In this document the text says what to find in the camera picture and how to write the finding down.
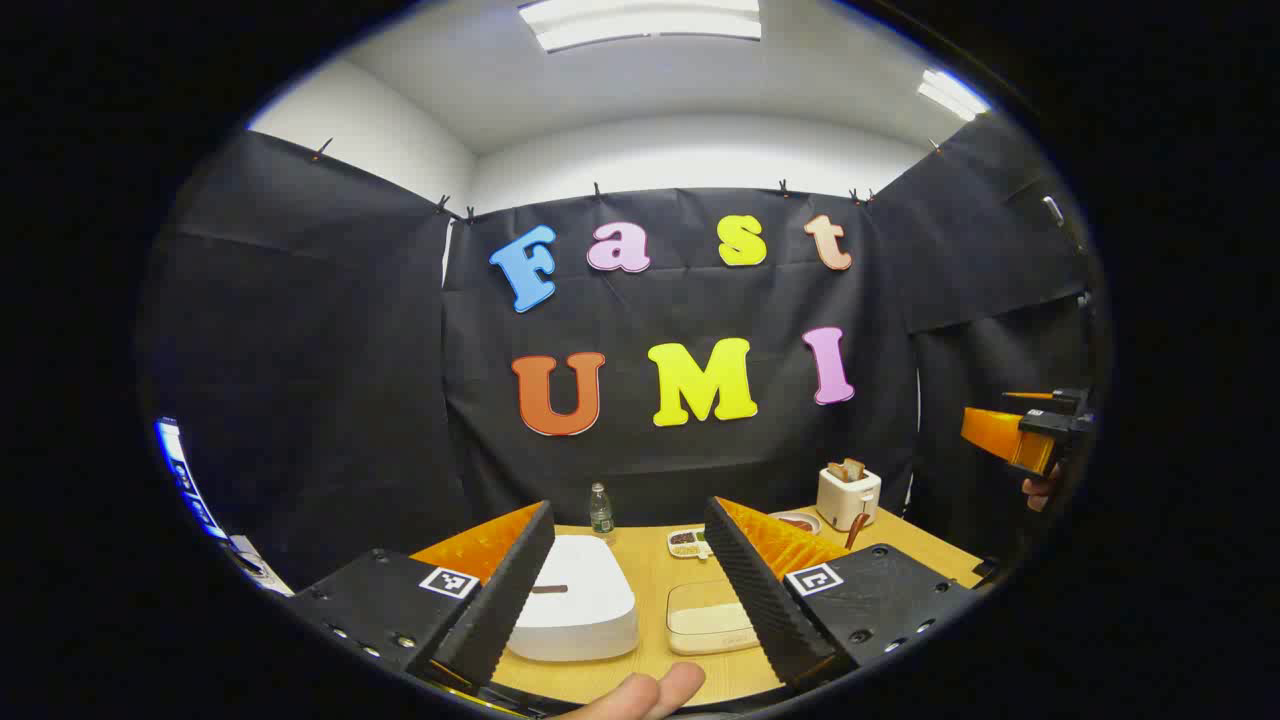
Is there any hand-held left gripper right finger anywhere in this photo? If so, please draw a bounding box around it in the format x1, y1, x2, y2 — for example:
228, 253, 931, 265
703, 496, 986, 693

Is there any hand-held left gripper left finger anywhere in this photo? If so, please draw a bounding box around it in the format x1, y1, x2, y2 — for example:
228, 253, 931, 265
285, 500, 556, 696

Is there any cream rice container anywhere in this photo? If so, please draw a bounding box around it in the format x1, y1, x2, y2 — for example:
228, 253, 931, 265
666, 580, 761, 657

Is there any white rice cooker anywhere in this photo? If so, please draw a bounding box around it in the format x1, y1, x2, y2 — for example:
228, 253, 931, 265
505, 535, 641, 663

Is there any white toaster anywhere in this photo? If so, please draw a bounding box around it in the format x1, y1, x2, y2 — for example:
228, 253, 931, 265
816, 466, 883, 533

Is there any white side desk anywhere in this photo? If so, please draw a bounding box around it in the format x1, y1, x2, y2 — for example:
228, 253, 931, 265
225, 535, 293, 598

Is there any black backdrop cloth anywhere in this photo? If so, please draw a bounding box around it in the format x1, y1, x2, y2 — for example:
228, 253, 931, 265
140, 110, 1101, 591

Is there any small ceiling light panel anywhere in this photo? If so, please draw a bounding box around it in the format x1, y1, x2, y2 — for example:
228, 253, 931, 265
918, 68, 991, 123

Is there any computer monitor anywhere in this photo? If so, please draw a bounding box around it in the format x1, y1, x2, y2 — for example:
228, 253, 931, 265
155, 418, 226, 541

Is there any large ceiling light panel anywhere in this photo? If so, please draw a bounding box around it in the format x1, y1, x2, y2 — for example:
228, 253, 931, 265
518, 0, 763, 53

